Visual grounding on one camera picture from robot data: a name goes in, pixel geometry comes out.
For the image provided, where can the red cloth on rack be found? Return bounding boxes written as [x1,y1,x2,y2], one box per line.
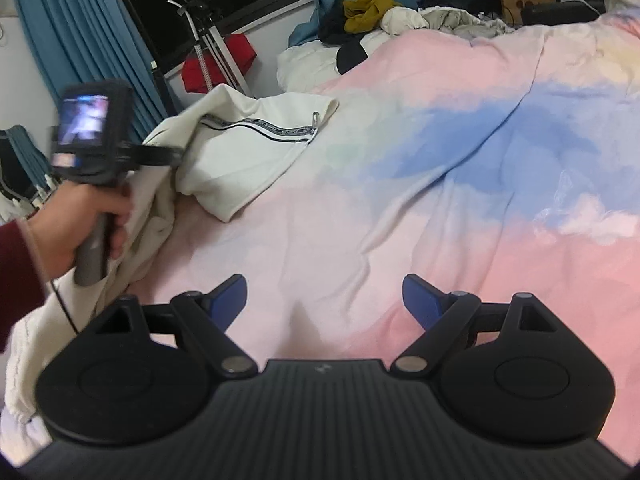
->
[180,32,258,94]

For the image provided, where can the blue curtain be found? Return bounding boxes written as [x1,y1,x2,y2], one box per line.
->
[14,0,168,143]

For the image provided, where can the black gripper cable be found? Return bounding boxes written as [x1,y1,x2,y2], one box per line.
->
[49,278,82,336]

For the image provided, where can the white sweatpants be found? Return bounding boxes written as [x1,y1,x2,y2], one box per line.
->
[3,82,342,424]

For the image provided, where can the white crumpled clothes pile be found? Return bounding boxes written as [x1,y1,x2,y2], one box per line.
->
[380,6,514,40]

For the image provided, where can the person's left hand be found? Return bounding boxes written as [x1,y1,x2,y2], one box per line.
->
[26,181,134,281]

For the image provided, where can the mustard yellow garment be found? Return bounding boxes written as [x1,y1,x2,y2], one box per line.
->
[343,0,400,34]

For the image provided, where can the white tripod stand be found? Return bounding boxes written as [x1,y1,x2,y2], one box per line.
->
[167,0,252,96]

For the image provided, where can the dark red sleeve forearm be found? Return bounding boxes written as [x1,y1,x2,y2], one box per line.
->
[0,220,47,349]

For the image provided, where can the pastel pink blue duvet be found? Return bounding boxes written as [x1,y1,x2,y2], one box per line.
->
[0,8,640,466]

